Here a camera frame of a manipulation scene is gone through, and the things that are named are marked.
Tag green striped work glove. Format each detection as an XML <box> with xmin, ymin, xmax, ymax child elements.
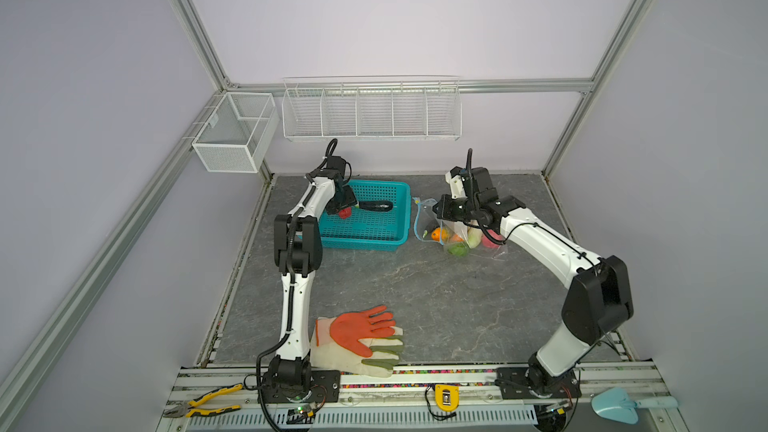
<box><xmin>310</xmin><ymin>323</ymin><xmax>404</xmax><ymax>378</ymax></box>

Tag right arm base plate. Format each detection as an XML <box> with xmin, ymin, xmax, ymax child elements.
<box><xmin>494</xmin><ymin>366</ymin><xmax>582</xmax><ymax>399</ymax></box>

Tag dark toy eggplant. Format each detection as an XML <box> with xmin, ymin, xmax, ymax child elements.
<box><xmin>355</xmin><ymin>200</ymin><xmax>394</xmax><ymax>213</ymax></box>

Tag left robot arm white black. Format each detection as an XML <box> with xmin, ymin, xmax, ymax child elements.
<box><xmin>257</xmin><ymin>138</ymin><xmax>356</xmax><ymax>403</ymax></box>

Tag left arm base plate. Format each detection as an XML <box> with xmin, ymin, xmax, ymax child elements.
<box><xmin>260</xmin><ymin>369</ymin><xmax>341</xmax><ymax>404</ymax></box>

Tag white wire shelf basket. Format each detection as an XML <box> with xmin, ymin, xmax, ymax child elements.
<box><xmin>282</xmin><ymin>75</ymin><xmax>463</xmax><ymax>141</ymax></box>

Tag yellow tape measure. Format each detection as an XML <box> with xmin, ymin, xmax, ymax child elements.
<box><xmin>424</xmin><ymin>384</ymin><xmax>460</xmax><ymax>421</ymax></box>

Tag teal plastic scoop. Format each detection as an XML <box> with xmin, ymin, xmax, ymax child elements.
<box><xmin>590</xmin><ymin>387</ymin><xmax>679</xmax><ymax>425</ymax></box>

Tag clear zip top bag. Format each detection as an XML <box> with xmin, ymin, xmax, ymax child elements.
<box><xmin>413</xmin><ymin>197</ymin><xmax>509</xmax><ymax>260</ymax></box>

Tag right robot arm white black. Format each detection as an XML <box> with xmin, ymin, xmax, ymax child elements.
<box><xmin>433</xmin><ymin>149</ymin><xmax>634</xmax><ymax>398</ymax></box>

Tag yellow black pliers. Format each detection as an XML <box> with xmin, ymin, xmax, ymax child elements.
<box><xmin>162</xmin><ymin>383</ymin><xmax>243</xmax><ymax>418</ymax></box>

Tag teal plastic basket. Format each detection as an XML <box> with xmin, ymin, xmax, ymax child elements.
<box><xmin>319</xmin><ymin>179</ymin><xmax>411</xmax><ymax>251</ymax></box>

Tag red toy strawberry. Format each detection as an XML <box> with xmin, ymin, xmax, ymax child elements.
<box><xmin>338</xmin><ymin>207</ymin><xmax>352</xmax><ymax>220</ymax></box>

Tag white mesh box basket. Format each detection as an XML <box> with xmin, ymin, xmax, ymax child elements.
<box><xmin>192</xmin><ymin>92</ymin><xmax>280</xmax><ymax>173</ymax></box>

